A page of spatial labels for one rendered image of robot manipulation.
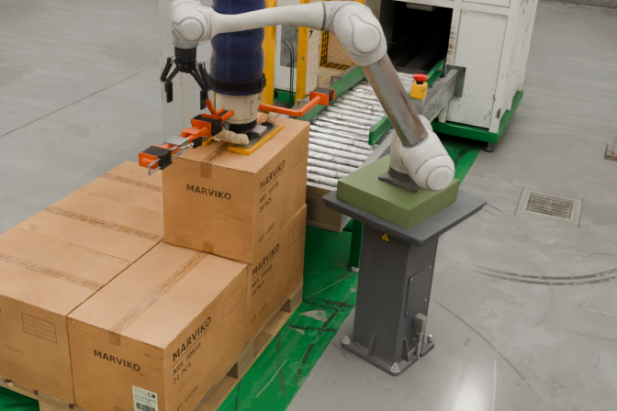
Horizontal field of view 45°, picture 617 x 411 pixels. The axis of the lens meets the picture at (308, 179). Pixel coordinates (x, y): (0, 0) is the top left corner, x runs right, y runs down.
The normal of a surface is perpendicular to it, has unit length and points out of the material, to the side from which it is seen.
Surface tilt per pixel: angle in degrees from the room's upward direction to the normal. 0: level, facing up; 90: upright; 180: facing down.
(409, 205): 3
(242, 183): 90
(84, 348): 90
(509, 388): 0
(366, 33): 87
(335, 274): 0
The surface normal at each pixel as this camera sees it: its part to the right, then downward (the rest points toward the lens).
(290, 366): 0.05, -0.90
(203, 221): -0.34, 0.38
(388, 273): -0.66, 0.29
